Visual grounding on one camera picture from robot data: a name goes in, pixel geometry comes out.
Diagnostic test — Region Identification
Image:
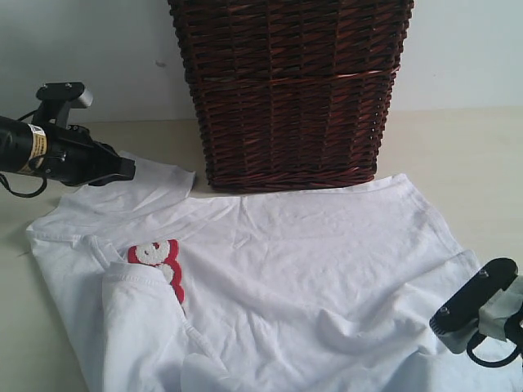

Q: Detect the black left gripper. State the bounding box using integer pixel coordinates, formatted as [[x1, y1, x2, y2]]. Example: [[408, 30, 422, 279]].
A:
[[42, 123, 136, 186]]

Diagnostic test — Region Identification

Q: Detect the white t-shirt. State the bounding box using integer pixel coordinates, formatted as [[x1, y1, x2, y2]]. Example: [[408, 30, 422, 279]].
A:
[[27, 159, 522, 391]]

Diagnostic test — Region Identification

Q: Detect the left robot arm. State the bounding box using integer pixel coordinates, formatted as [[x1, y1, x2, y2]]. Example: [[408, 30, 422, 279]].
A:
[[1, 117, 136, 187]]

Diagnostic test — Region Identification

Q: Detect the dark brown wicker basket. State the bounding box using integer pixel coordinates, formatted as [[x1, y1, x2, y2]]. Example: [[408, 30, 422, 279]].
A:
[[169, 0, 414, 194]]

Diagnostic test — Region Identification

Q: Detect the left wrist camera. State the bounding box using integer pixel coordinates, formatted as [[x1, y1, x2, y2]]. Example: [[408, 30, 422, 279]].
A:
[[31, 82, 93, 128]]

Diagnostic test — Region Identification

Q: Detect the black right camera cable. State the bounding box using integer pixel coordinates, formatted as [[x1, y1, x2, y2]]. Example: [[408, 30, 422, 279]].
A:
[[465, 326, 523, 369]]

